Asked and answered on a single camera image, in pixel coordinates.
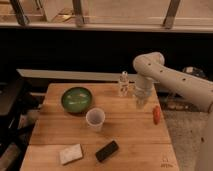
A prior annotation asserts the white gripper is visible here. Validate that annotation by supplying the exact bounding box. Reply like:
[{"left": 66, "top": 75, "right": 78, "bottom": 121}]
[{"left": 133, "top": 86, "right": 152, "bottom": 109}]

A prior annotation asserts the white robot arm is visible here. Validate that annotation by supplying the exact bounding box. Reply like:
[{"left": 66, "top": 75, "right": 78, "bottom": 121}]
[{"left": 133, "top": 52, "right": 213, "bottom": 171}]

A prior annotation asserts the red orange toy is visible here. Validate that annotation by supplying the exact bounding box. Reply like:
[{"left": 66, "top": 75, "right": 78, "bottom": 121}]
[{"left": 153, "top": 106, "right": 161, "bottom": 125}]

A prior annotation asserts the clear plastic bottle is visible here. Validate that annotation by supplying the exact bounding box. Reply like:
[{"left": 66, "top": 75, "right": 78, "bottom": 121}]
[{"left": 118, "top": 71, "right": 129, "bottom": 97}]

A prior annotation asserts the black rectangular block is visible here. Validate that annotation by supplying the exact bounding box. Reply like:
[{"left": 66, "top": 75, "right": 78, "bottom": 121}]
[{"left": 95, "top": 141, "right": 119, "bottom": 162}]

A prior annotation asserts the green bowl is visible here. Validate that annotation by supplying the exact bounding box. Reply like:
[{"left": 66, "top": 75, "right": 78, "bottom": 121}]
[{"left": 61, "top": 87, "right": 93, "bottom": 114}]

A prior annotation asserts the wooden cutting board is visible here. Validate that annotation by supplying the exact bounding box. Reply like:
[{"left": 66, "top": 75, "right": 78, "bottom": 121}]
[{"left": 21, "top": 83, "right": 179, "bottom": 171}]

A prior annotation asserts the beige sponge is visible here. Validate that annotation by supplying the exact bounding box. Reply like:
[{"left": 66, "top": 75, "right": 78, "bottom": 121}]
[{"left": 59, "top": 144, "right": 83, "bottom": 165}]

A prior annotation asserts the wooden shelf frame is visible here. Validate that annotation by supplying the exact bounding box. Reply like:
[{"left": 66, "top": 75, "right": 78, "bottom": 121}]
[{"left": 0, "top": 0, "right": 213, "bottom": 33}]

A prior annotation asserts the grey metal rail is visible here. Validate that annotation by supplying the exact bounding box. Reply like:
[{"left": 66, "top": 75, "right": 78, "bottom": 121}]
[{"left": 16, "top": 68, "right": 139, "bottom": 84}]

